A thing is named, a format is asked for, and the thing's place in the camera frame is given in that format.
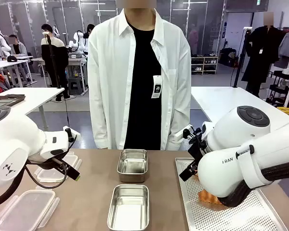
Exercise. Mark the black step stool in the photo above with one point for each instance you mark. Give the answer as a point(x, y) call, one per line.
point(75, 86)

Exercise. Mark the white side table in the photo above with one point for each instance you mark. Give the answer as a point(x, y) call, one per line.
point(38, 96)

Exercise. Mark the perforated metal baking tray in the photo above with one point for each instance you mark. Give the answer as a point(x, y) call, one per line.
point(231, 216)

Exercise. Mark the person in black coat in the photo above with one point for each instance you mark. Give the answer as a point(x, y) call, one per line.
point(262, 53)

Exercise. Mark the person in white shirt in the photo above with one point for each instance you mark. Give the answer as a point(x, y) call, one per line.
point(110, 84)

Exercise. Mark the black tripod pole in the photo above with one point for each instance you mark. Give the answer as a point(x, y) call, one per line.
point(53, 67)

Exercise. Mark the wooden shoe rack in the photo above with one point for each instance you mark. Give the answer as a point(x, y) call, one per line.
point(204, 65)

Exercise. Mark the white background desk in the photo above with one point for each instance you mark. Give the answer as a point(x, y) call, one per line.
point(7, 65)

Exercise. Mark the large white table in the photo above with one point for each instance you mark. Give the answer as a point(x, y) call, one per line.
point(219, 101)

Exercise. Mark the seated person grey hoodie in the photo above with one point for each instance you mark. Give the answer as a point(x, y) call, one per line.
point(18, 48)

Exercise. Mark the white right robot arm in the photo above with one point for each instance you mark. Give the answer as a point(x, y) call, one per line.
point(221, 168)

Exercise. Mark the white black name tag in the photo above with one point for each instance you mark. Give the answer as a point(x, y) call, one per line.
point(157, 87)

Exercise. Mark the dark haired background person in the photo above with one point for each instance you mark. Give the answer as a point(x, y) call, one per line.
point(89, 31)

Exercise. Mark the black rolling cart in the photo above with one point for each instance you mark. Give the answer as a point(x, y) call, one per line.
point(280, 89)

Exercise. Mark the clear plastic clip lid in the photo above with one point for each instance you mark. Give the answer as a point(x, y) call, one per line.
point(50, 176)
point(26, 209)

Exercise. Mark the white background workbench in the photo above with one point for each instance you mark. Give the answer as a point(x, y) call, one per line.
point(74, 61)

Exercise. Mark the person in pink clothes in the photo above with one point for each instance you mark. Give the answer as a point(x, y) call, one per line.
point(193, 39)

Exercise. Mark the black cap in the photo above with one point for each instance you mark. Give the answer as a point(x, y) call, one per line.
point(12, 58)

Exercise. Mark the dark brown tray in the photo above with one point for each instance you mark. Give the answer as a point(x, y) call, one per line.
point(7, 99)

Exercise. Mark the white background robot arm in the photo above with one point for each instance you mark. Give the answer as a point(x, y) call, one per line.
point(78, 41)
point(1, 44)
point(56, 30)

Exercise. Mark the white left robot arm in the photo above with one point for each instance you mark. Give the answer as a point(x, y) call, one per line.
point(14, 144)

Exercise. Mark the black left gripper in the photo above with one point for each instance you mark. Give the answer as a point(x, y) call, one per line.
point(59, 163)

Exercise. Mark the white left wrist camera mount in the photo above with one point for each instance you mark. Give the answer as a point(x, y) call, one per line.
point(72, 133)

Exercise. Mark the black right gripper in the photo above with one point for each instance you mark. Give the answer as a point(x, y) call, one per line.
point(198, 151)

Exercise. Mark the steel rectangular container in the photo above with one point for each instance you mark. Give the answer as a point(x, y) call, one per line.
point(128, 209)
point(132, 166)

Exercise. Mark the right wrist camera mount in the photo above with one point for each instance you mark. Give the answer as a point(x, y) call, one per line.
point(184, 134)

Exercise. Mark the standing person black white sweater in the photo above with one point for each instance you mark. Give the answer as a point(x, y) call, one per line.
point(54, 62)

